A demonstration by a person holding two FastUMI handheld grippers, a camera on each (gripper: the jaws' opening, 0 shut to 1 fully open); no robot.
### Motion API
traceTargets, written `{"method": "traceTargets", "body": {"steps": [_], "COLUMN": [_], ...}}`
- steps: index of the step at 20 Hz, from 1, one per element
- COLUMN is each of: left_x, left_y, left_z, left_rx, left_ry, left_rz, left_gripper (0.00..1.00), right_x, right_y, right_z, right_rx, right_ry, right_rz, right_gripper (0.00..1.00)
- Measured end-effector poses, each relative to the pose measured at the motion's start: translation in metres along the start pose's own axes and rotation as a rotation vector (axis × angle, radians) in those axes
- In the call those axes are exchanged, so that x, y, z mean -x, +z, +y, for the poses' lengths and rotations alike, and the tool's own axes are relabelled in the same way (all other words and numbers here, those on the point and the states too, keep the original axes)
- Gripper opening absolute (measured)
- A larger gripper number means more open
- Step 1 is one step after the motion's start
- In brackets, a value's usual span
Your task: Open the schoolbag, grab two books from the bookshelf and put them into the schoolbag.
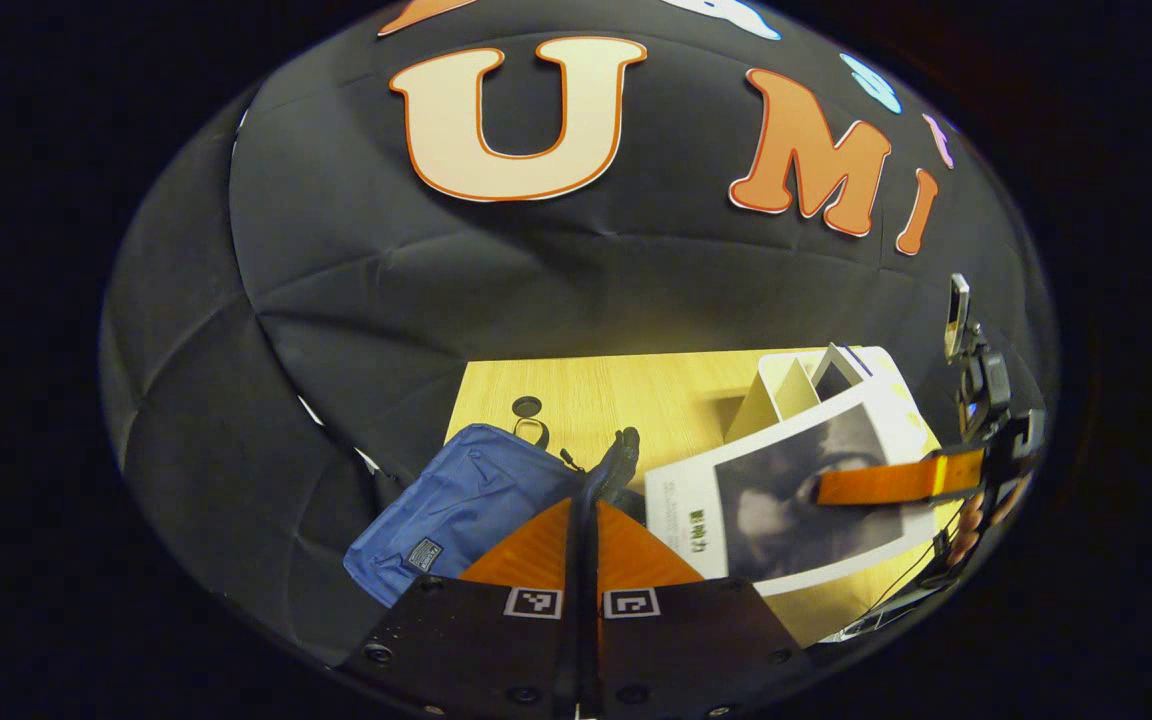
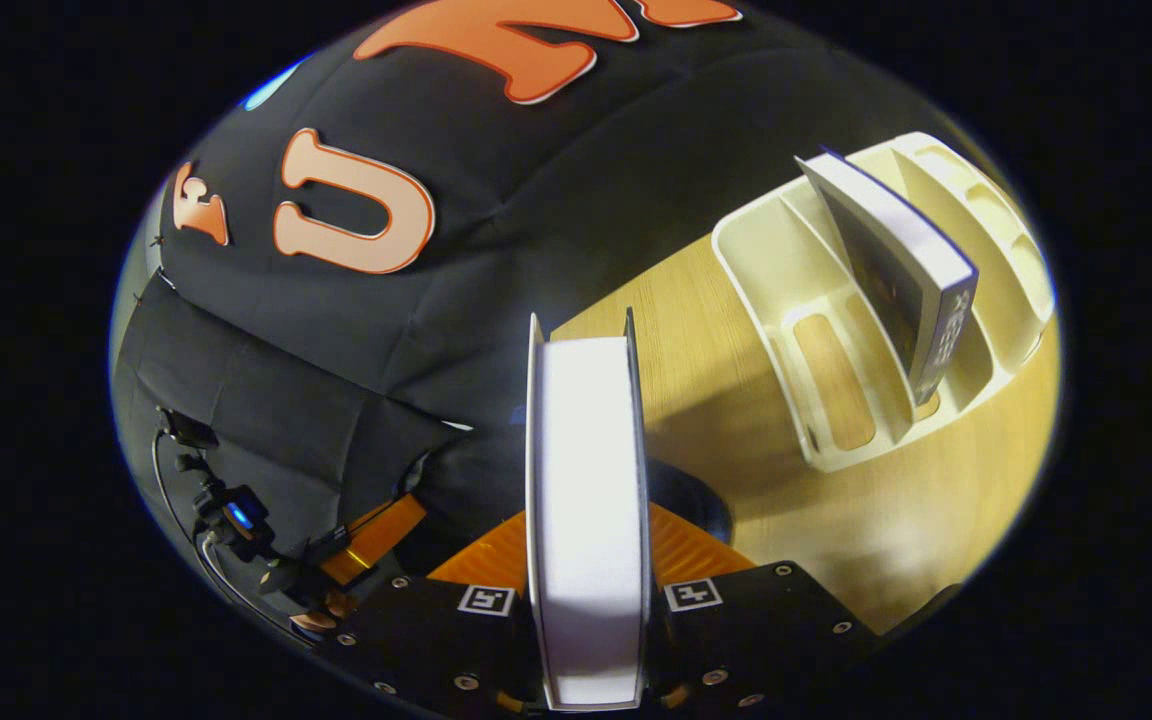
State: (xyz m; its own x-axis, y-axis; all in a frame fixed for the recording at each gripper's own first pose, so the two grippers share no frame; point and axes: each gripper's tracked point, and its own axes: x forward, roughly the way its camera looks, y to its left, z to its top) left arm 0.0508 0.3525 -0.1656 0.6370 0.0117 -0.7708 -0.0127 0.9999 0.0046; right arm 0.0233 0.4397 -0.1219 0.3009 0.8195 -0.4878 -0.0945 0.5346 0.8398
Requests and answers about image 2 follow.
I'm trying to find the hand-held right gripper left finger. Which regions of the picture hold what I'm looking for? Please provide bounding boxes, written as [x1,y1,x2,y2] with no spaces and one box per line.
[339,510,545,715]

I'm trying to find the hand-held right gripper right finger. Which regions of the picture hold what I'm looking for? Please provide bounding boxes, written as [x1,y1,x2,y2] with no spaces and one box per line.
[646,500,879,713]

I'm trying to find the white book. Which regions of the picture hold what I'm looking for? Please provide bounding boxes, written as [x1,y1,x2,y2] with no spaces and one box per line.
[524,310,653,713]

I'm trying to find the white bookshelf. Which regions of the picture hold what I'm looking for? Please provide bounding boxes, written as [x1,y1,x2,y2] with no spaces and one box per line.
[711,130,1057,474]

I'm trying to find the blue book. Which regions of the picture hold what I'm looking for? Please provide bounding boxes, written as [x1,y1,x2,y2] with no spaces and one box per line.
[796,148,979,407]

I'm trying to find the thin black cable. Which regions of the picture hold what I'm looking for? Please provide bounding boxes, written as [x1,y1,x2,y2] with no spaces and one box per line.
[150,428,289,629]

